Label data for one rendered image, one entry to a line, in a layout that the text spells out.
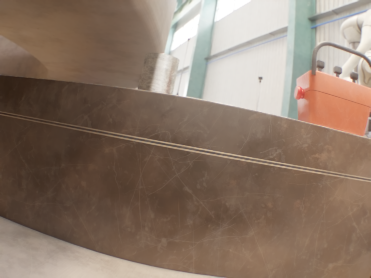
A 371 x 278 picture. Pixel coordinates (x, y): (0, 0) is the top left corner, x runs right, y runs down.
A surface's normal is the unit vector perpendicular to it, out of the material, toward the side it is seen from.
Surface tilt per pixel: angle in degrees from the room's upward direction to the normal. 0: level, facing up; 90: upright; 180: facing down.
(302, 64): 90
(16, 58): 90
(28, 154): 90
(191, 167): 90
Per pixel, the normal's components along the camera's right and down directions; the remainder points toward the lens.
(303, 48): 0.33, 0.07
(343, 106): -0.06, 0.11
